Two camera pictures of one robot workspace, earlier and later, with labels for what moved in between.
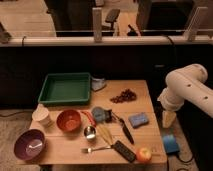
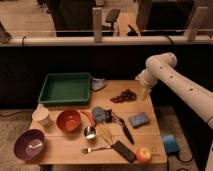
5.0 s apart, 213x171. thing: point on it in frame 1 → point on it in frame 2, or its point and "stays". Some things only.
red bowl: [68, 120] stays
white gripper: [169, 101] → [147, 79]
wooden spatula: [102, 128] stays
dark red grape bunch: [126, 95] stays
